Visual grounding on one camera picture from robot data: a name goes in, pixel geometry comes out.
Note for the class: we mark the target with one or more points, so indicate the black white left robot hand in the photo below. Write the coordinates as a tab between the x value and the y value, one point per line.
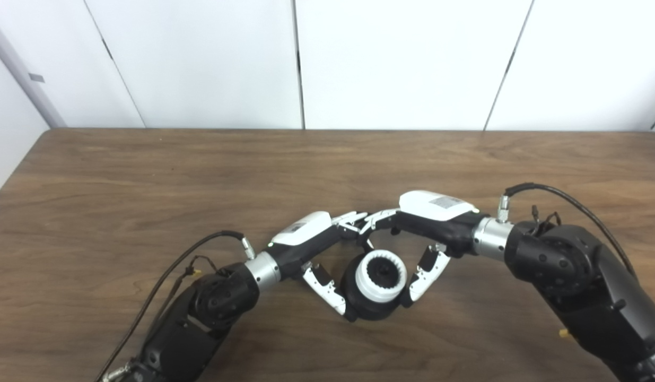
300	239

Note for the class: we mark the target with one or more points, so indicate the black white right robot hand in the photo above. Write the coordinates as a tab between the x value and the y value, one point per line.
444	217

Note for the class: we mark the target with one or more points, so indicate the round black stepped part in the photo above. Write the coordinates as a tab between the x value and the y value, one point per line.
369	313

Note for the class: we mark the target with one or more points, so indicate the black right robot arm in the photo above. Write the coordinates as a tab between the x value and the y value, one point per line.
592	286

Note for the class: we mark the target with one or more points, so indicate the small grey wall tag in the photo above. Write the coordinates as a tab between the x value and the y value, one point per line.
36	78

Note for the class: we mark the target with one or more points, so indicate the grey wall corner post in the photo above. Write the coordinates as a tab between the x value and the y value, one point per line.
27	77

